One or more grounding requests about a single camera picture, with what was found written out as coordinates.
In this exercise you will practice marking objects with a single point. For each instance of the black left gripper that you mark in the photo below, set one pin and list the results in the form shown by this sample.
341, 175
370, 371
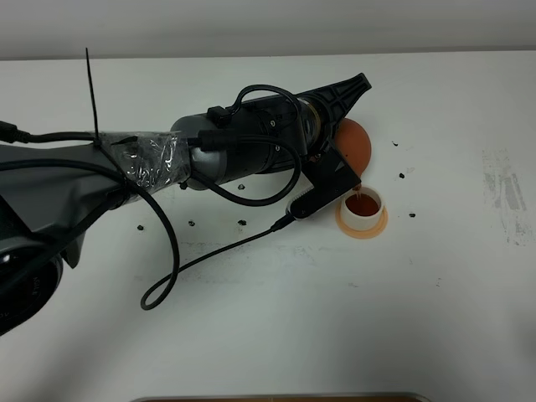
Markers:
293, 132

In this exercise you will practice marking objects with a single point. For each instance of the brown clay teapot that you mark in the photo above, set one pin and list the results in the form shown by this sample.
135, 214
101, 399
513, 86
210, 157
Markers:
354, 144

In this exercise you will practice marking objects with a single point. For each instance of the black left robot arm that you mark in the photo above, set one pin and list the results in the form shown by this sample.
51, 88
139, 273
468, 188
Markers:
55, 186

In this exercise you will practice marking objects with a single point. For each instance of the white teacup front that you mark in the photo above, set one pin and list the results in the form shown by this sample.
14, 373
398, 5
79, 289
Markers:
362, 210

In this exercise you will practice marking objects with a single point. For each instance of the orange coaster front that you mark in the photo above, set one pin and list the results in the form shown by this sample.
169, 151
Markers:
362, 234

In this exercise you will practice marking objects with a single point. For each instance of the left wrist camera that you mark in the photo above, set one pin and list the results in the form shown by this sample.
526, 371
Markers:
309, 201

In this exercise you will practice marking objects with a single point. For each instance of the black cable tie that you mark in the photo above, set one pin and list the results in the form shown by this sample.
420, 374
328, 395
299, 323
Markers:
92, 96

